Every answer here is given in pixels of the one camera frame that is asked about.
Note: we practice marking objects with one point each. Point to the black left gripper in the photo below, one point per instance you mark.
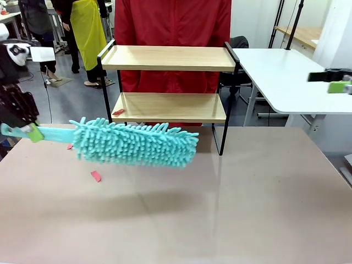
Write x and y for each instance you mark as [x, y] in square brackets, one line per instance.
[13, 104]

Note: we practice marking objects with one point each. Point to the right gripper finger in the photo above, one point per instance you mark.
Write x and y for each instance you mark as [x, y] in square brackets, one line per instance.
[339, 88]
[319, 77]

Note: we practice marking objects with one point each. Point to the teal chenille duster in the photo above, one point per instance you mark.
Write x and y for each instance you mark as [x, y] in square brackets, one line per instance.
[132, 145]

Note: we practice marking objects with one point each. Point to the large white table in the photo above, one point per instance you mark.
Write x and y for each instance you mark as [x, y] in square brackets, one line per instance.
[275, 71]

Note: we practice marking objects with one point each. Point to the light wooden table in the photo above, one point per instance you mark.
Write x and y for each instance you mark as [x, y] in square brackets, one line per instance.
[302, 34]

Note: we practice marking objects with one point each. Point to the black light stand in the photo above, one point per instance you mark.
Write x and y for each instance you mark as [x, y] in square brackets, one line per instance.
[292, 33]

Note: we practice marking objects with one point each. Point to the black tripod stand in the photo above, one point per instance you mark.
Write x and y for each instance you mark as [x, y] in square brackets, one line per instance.
[275, 30]

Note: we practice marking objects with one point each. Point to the large red paper scrap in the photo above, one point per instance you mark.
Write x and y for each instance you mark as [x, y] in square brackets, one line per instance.
[96, 176]

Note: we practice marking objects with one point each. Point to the black chair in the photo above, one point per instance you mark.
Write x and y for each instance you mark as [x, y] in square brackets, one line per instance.
[239, 41]

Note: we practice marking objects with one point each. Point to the person in yellow apron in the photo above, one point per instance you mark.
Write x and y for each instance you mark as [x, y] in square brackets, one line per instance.
[88, 33]

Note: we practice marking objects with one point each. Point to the person in red jacket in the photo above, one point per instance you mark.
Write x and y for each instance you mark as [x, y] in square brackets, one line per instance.
[170, 22]

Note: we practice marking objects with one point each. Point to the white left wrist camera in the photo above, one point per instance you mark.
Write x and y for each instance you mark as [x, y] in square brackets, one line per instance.
[41, 54]

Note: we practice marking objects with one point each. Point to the grey metal rail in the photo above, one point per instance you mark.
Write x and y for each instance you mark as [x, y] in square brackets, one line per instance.
[347, 176]

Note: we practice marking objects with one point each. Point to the black frame wooden shelf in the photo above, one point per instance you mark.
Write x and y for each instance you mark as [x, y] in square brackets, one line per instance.
[165, 64]

